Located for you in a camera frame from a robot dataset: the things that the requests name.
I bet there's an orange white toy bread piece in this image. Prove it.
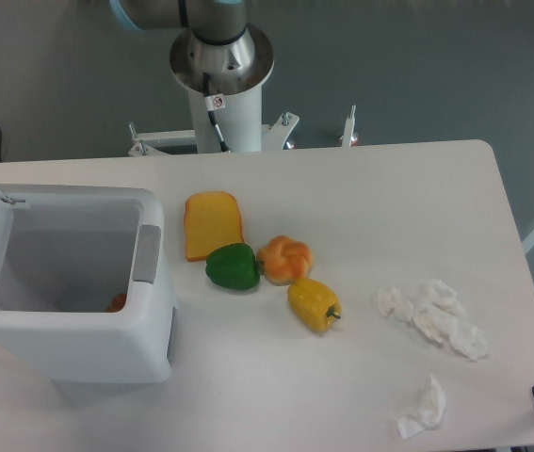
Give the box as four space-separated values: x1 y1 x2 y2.
105 293 127 313

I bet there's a white plastic trash can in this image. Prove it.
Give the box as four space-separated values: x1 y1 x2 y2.
0 186 177 384

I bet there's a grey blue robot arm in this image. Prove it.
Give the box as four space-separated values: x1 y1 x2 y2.
109 0 247 40

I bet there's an orange knotted toy bun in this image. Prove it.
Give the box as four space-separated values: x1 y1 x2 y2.
256 235 315 285

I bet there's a green toy bell pepper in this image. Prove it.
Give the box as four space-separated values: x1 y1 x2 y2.
205 243 260 291

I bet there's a toy toast slice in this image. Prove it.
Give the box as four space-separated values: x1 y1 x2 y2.
184 191 245 262

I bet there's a yellow toy bell pepper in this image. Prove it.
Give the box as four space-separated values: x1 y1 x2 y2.
287 278 342 333

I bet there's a large crumpled white tissue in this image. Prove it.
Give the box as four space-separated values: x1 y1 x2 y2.
373 279 490 362

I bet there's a small crumpled white tissue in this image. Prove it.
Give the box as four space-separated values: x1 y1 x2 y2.
396 373 446 440

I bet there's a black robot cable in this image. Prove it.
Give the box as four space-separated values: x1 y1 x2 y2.
202 73 233 154

